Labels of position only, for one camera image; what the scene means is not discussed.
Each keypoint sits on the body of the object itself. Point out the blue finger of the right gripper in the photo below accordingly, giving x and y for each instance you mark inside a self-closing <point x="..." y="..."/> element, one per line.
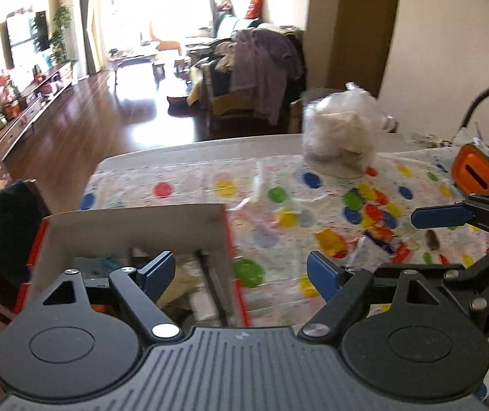
<point x="439" y="216"/>

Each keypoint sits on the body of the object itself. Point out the purple blanket on chair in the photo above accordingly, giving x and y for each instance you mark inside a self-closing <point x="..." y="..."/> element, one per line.
<point x="269" y="70"/>

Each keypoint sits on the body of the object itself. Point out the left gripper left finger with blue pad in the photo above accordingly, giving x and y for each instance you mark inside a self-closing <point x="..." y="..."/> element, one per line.
<point x="138" y="290"/>

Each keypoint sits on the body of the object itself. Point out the pale yellow snack wrapper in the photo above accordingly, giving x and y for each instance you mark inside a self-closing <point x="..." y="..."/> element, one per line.
<point x="182" y="284"/>

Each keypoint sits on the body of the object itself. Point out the red chinese snack bag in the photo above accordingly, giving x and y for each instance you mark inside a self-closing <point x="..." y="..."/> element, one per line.
<point x="386" y="240"/>

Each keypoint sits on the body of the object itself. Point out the yellow snack packet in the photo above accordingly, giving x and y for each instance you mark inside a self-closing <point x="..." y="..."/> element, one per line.
<point x="331" y="243"/>

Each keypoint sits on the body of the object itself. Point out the clear bag of white snacks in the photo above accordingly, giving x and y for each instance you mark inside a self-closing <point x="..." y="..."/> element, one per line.
<point x="341" y="128"/>

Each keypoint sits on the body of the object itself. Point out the wooden coffee table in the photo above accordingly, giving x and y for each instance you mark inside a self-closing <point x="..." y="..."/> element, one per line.
<point x="119" y="59"/>

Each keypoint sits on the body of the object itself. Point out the long tv cabinet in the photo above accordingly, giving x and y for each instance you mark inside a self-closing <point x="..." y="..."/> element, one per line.
<point x="37" y="98"/>

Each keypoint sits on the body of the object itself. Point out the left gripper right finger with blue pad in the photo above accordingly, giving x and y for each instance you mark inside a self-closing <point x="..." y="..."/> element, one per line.
<point x="344" y="290"/>

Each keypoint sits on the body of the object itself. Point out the red and white cardboard box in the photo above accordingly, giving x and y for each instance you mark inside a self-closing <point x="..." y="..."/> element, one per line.
<point x="130" y="236"/>

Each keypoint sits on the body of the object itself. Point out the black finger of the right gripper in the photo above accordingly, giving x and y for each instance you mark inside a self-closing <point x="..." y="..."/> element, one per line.
<point x="386" y="276"/>

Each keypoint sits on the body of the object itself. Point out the green potted plant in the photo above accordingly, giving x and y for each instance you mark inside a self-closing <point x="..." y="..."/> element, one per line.
<point x="61" y="25"/>

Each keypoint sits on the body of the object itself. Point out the black garment on chair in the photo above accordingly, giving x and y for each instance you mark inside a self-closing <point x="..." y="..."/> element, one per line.
<point x="20" y="218"/>

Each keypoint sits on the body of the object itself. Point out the balloon pattern plastic tablecloth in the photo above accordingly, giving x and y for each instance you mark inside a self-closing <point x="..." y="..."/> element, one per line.
<point x="276" y="204"/>

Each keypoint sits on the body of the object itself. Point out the dark chocolate popsicle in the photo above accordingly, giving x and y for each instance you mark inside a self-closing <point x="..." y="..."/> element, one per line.
<point x="431" y="239"/>

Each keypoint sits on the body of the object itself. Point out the white and blue snack packet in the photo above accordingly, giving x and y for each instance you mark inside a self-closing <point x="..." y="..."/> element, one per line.
<point x="368" y="255"/>

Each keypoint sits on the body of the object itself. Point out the wall television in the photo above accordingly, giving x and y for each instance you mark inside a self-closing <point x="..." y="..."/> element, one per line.
<point x="25" y="40"/>

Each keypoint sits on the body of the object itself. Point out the red cushion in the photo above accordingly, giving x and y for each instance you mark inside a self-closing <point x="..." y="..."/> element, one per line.
<point x="254" y="11"/>

